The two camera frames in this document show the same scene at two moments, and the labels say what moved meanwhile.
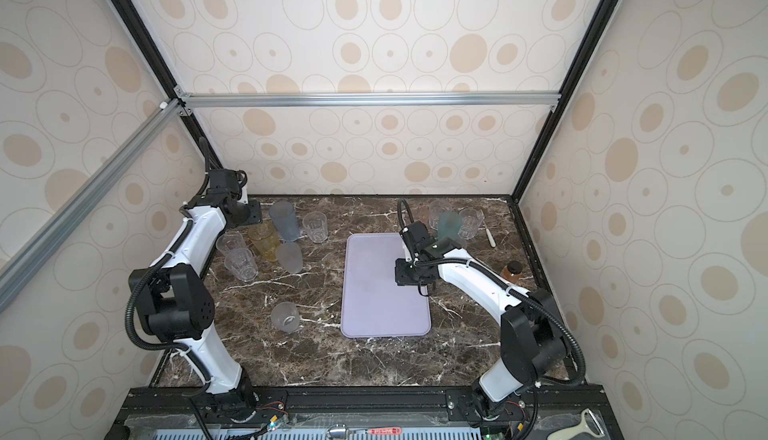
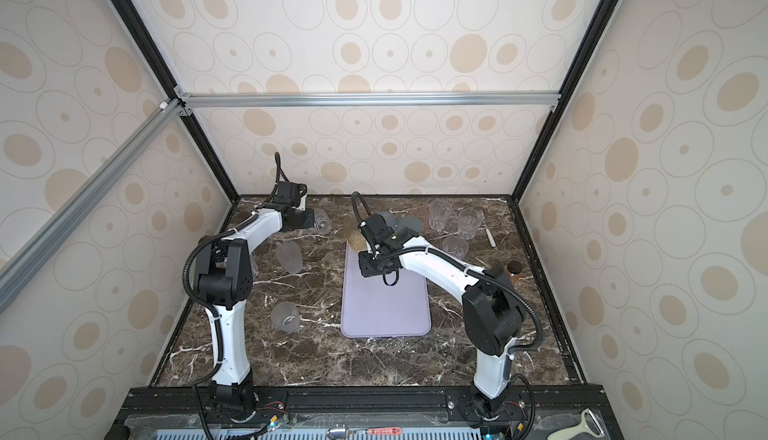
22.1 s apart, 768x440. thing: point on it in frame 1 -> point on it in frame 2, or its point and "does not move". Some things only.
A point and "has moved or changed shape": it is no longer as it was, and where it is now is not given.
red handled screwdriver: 384,431 does not move
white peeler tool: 582,429 does not move
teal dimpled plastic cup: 449,225 has moved or changed shape
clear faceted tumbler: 437,208 -> 469,221
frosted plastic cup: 289,256 does not move
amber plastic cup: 264,238 -> 355,237
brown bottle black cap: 512,271 does not move
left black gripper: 256,217 -> 310,218
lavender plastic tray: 372,305 does not move
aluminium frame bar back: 244,102 does not move
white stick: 491,239 does not move
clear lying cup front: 285,317 does not move
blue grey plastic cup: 283,216 has moved or changed shape
